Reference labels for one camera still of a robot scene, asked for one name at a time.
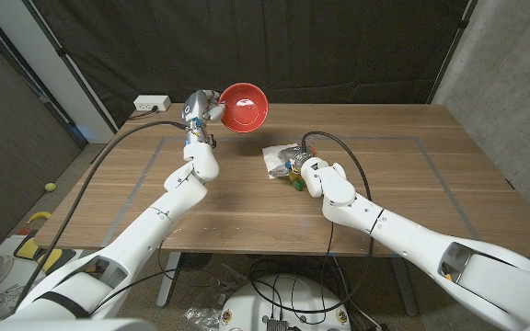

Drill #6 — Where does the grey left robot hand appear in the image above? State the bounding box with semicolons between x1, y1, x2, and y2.
180;89;226;146

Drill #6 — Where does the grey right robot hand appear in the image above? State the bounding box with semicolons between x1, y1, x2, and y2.
277;145;316;178

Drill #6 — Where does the white cloth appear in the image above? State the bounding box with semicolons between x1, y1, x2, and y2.
261;143;303;179

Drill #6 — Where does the red bowl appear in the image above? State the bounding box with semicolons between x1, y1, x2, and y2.
218;82;270;134

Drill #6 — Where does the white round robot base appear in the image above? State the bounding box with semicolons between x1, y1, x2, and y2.
218;274;352;331

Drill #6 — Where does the yellow toy banana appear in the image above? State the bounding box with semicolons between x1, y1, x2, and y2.
26;211;52;225

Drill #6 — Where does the white power strip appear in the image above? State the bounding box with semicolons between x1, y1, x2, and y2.
132;95;172;113

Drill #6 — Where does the black backdrop curtain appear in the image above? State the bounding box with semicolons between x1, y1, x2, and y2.
32;0;471;128

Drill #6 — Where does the black backdrop stand pole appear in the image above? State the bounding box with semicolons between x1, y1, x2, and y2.
425;0;478;105
20;0;119;134

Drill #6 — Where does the black round fan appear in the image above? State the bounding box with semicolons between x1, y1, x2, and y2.
179;251;213;272

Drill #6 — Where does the clear plastic bag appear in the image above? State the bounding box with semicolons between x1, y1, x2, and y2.
184;264;248;330

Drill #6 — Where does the grey table leg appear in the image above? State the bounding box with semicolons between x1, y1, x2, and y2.
388;264;419;317

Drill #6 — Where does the white table leg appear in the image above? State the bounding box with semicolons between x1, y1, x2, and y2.
156;251;182;308

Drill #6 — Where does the black and yellow floor mat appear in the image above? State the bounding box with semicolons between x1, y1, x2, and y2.
13;229;77;272

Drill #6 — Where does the black power strip cord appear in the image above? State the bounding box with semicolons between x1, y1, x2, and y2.
126;106;159;121

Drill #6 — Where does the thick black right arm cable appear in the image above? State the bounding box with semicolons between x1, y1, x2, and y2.
300;131;376;258

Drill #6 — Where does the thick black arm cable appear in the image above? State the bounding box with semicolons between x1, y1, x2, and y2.
11;120;188;314
300;131;376;258

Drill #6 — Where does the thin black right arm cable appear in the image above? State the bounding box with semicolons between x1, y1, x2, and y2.
319;223;335;295

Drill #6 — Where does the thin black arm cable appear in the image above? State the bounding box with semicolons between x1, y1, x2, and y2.
319;223;335;295
87;238;229;318

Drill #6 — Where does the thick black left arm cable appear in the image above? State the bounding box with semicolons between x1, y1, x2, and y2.
11;120;188;314

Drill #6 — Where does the black cable loop on base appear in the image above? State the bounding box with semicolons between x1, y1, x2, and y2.
246;257;372;331

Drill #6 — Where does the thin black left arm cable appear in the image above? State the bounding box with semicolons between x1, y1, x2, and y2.
87;238;229;318

